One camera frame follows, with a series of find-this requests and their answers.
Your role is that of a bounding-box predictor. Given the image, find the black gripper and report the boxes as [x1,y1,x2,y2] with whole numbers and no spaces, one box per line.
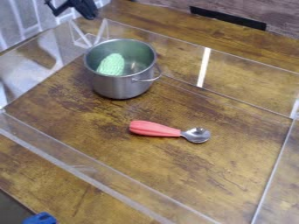
[43,0,97,20]

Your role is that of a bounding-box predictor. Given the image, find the green bitter gourd toy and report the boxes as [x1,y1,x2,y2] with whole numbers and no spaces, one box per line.
[95,53,125,76]

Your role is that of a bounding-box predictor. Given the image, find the silver metal pot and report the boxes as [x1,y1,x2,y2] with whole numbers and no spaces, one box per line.
[83,38,161,100]

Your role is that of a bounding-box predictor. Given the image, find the blue object at corner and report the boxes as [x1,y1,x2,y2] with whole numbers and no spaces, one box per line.
[22,212,57,224]

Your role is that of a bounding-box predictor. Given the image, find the clear acrylic barrier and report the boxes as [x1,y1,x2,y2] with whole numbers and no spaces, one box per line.
[0,19,299,224]

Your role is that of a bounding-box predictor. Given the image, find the black strip on wall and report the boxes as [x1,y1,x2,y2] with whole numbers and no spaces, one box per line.
[189,6,266,31]

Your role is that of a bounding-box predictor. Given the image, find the red handled metal spoon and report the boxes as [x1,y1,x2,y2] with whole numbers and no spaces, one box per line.
[129,121,210,144]

